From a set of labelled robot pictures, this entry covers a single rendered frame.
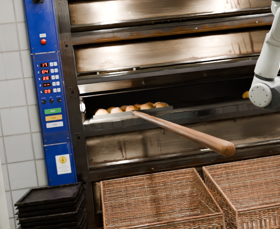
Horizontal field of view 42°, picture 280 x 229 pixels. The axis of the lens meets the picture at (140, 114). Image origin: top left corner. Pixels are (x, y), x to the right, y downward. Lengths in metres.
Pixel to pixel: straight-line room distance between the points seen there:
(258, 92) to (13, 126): 1.39
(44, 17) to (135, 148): 0.88
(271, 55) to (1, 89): 1.46
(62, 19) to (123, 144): 0.78
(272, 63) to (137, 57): 1.05
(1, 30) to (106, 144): 0.85
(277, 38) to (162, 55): 1.07
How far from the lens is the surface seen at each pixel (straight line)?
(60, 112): 2.07
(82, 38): 2.13
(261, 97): 1.22
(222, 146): 0.75
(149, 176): 2.13
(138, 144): 2.13
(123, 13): 2.15
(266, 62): 1.23
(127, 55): 2.12
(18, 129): 2.15
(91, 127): 2.10
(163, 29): 2.17
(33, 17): 2.14
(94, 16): 2.14
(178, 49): 2.17
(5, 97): 2.15
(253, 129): 2.30
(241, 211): 1.80
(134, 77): 1.96
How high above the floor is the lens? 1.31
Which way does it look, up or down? 3 degrees down
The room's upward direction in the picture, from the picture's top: 7 degrees counter-clockwise
